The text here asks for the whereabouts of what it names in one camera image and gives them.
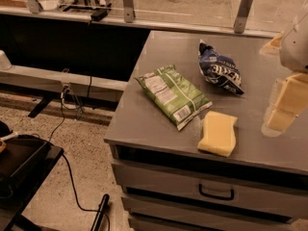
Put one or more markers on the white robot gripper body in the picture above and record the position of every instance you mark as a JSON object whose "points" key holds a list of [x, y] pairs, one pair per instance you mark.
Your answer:
{"points": [[295, 50]]}

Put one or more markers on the black drawer handle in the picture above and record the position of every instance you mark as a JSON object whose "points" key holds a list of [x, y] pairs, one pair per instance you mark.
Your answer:
{"points": [[216, 194]]}

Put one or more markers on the black cart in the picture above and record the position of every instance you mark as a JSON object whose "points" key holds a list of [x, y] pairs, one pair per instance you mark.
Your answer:
{"points": [[24, 165]]}

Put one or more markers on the grey drawer cabinet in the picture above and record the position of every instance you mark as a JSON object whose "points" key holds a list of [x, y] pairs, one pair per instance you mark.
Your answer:
{"points": [[220, 172]]}

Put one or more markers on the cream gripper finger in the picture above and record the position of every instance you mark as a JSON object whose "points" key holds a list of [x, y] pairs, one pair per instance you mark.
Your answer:
{"points": [[288, 99], [272, 47]]}

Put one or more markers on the black power adapter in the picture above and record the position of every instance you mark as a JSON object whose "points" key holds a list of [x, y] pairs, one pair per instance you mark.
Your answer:
{"points": [[99, 14]]}

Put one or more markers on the blue chip bag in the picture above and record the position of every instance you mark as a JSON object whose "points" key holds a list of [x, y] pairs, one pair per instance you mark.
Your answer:
{"points": [[219, 70]]}

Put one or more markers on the yellow sponge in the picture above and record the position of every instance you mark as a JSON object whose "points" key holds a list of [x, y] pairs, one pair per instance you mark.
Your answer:
{"points": [[218, 134]]}

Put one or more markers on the grey bench rail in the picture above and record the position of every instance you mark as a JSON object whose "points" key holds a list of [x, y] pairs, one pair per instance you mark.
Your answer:
{"points": [[81, 85]]}

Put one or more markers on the green chip bag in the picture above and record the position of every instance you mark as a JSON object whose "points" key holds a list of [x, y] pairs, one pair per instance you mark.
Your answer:
{"points": [[176, 96]]}

